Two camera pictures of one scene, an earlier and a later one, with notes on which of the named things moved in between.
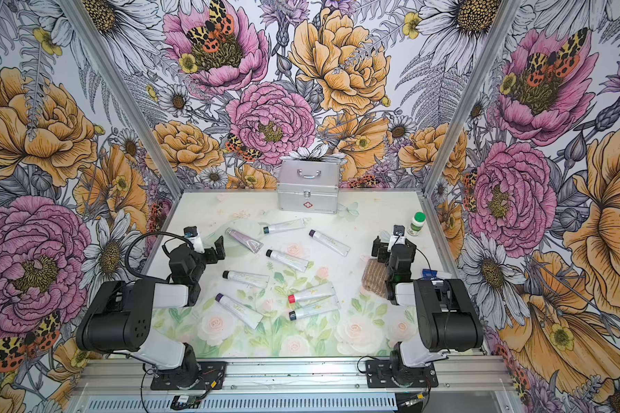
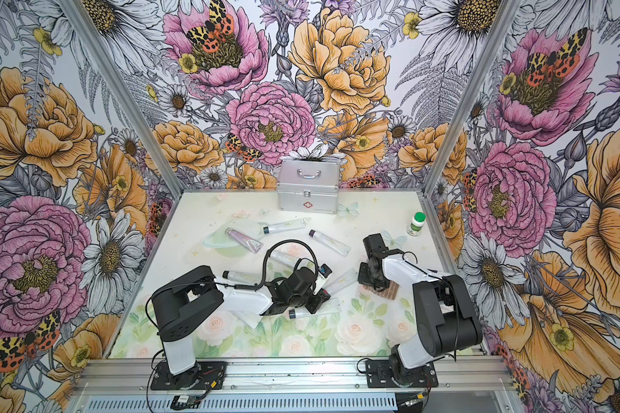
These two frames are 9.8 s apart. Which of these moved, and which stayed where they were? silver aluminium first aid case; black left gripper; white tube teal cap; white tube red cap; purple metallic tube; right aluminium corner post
Moved: black left gripper; white tube red cap
Stayed: white tube teal cap; purple metallic tube; right aluminium corner post; silver aluminium first aid case
